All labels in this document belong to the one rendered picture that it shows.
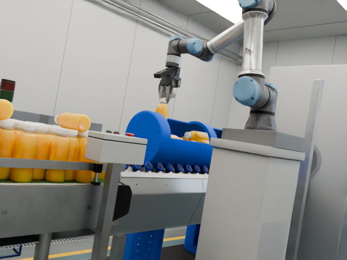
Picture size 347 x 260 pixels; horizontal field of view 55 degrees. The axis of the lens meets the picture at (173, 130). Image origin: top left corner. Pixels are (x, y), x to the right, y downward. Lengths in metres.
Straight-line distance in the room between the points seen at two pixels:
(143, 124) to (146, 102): 4.22
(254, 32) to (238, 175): 0.63
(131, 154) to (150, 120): 0.48
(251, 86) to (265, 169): 0.35
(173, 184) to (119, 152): 0.61
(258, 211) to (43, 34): 4.14
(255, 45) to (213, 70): 5.67
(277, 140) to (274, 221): 0.37
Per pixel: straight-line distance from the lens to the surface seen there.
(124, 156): 1.21
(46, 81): 4.99
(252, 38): 1.55
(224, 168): 1.53
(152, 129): 1.65
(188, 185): 1.83
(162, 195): 1.69
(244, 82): 1.46
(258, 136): 1.45
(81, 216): 1.31
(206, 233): 1.61
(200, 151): 1.84
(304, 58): 7.09
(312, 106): 2.64
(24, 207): 1.19
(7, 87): 1.71
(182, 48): 1.78
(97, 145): 1.17
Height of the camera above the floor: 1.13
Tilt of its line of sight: 1 degrees up
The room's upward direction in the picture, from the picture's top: 9 degrees clockwise
